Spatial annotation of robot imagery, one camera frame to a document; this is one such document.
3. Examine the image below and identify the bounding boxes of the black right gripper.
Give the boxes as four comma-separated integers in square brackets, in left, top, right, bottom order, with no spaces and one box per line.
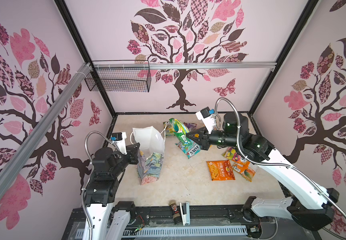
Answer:
[185,125,239,151]

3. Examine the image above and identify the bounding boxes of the green Fox's spring tea bag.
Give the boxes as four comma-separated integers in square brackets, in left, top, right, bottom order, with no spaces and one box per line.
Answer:
[169,118,201,159]

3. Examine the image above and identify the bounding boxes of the floral paper bag white inside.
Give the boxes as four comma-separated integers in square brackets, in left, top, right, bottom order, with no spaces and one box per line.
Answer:
[130,126,166,185]

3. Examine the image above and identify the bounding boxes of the orange corn chips bag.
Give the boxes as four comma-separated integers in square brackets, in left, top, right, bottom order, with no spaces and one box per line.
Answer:
[207,160,235,181]

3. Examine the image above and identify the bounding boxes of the Fox's fruits oval candy bag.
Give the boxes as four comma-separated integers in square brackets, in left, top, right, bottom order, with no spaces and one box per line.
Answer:
[222,147,258,182]

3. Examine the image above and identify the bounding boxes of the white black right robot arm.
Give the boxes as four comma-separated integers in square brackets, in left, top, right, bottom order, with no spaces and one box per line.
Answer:
[186,108,339,231]

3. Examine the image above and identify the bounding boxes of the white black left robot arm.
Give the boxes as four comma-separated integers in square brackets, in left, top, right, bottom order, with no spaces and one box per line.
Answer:
[82,143,140,240]

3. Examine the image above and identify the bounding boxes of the purple candy bag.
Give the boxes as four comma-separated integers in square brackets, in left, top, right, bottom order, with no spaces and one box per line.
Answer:
[184,123,197,132]

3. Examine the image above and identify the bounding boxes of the green yellow candy bag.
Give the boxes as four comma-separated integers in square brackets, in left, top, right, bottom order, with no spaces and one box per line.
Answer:
[163,121,175,137]

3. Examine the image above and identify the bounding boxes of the left metal flexible conduit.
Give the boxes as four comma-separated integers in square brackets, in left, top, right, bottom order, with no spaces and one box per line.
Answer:
[81,131,108,240]

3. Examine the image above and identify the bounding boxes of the metal flexible conduit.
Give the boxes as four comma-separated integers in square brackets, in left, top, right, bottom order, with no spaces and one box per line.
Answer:
[214,97,346,219]
[81,131,108,240]

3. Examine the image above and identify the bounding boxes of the right metal flexible conduit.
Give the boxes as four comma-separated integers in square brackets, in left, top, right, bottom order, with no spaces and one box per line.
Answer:
[214,97,346,219]

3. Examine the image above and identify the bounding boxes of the small dark spice jar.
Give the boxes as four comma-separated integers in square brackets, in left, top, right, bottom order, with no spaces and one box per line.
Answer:
[169,200,182,225]

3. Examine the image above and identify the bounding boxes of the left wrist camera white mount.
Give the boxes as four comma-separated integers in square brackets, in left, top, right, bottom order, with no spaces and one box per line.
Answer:
[110,132,127,155]

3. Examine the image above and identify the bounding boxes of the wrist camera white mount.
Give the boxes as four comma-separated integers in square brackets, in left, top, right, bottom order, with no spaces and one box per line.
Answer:
[110,132,127,155]
[196,107,217,134]

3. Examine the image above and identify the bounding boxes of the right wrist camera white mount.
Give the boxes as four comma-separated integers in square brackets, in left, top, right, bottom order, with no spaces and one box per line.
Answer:
[196,107,217,134]

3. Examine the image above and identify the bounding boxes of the black wire basket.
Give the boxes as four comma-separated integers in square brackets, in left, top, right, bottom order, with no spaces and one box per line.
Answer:
[85,60,151,93]

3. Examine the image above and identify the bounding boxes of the white slotted cable duct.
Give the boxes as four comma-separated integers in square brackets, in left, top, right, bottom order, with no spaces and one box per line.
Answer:
[76,225,249,240]

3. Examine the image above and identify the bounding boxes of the aluminium rail back wall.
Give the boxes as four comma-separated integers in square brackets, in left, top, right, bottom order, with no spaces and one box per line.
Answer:
[93,62,277,70]

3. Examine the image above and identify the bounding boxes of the aluminium rail wall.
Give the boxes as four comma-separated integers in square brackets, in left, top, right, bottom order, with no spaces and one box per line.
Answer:
[0,63,92,199]
[93,62,277,70]

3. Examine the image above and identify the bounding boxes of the aluminium rail left wall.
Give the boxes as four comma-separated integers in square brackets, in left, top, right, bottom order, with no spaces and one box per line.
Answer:
[0,63,92,199]

